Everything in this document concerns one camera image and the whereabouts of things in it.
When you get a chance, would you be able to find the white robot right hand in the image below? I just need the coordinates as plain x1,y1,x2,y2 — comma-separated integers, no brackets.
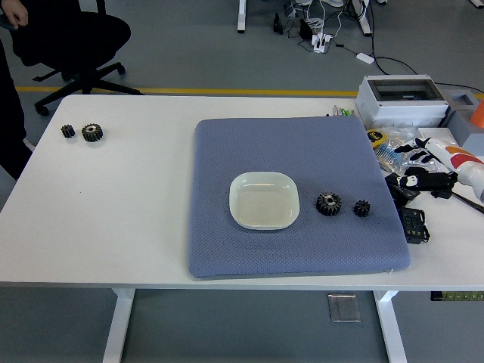
392,136,484,203

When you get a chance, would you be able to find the person's hand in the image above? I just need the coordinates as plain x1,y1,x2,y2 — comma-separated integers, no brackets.
0,0,29,27

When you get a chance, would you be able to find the large black gear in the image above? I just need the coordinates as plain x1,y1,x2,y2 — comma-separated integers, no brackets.
81,123,104,144
315,191,343,218

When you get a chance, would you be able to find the grey block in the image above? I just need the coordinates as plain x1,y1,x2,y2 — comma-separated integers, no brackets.
440,90,484,152

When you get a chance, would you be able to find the dark flat bar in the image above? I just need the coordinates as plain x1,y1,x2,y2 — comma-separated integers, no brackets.
451,191,484,213

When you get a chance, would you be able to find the orange cone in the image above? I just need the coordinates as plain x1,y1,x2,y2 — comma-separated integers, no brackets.
470,100,484,128

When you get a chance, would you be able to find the clear bag of resistors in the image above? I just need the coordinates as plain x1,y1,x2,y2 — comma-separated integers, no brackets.
374,127,439,173

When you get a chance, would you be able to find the black office chair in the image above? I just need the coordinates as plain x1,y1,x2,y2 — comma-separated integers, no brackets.
7,0,144,117

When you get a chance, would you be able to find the black digital controller module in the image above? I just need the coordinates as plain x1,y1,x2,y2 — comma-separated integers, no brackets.
400,206,432,245

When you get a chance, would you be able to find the yellow tape measure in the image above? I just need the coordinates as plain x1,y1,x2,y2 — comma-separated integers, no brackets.
365,128,386,148

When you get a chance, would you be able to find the person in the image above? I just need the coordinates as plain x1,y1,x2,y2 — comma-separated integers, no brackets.
0,0,37,182

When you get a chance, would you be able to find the green label strip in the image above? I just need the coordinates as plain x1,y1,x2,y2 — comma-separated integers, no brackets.
430,290,484,303

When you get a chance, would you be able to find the white power strip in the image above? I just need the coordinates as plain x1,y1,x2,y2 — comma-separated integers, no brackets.
312,33,334,54

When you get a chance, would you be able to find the white table leg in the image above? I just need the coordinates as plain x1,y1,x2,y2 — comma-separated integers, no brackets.
372,290,408,363
102,289,135,363

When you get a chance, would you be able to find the metal floor plate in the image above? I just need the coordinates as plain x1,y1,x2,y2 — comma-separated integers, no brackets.
327,293,361,324

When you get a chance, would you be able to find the blue-grey quilted mat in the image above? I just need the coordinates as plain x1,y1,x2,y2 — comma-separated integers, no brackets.
188,116,412,281

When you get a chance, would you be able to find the white square dish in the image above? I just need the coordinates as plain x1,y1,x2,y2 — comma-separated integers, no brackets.
228,171,301,231

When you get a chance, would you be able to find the black charger brick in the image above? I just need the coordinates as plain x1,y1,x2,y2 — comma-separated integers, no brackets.
299,17,315,41

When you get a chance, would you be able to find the white switch panel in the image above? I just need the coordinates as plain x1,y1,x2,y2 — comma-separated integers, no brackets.
417,127,461,147

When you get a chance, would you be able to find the grey electrical enclosure box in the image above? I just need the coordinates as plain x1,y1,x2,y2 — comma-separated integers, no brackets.
355,74,451,128

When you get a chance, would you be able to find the black floor cable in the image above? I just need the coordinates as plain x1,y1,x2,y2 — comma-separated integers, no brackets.
372,55,484,95

